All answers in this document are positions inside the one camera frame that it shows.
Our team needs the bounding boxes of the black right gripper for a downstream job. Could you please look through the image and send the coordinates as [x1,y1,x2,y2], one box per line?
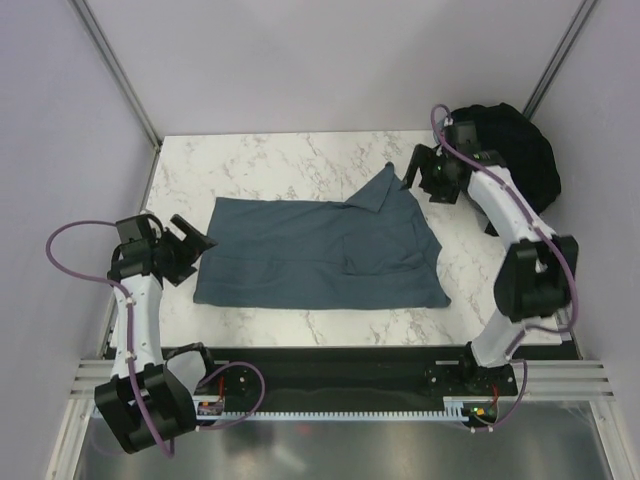
[400,144,461,206]

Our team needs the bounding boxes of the grey-blue t shirt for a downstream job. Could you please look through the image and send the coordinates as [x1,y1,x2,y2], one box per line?
[193,163,451,310]

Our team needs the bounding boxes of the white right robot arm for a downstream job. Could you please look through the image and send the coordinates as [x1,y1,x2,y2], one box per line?
[403,121,579,394]

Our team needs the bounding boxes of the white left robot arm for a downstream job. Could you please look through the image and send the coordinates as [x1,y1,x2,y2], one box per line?
[94,213,220,455]

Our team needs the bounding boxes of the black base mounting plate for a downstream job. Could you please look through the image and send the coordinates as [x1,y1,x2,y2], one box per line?
[198,346,518,412]

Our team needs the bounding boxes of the right aluminium frame post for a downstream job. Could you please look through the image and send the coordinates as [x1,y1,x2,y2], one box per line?
[522,0,601,120]

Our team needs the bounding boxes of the aluminium frame post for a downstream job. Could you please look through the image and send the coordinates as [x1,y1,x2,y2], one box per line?
[522,0,601,120]
[69,0,162,152]

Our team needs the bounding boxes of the white slotted cable duct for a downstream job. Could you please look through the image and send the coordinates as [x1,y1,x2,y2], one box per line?
[193,396,498,423]

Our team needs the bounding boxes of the aluminium front frame rail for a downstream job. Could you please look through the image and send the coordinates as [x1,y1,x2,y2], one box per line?
[69,360,614,401]

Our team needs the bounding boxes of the left aluminium frame post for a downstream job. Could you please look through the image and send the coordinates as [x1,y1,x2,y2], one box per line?
[69,0,162,152]

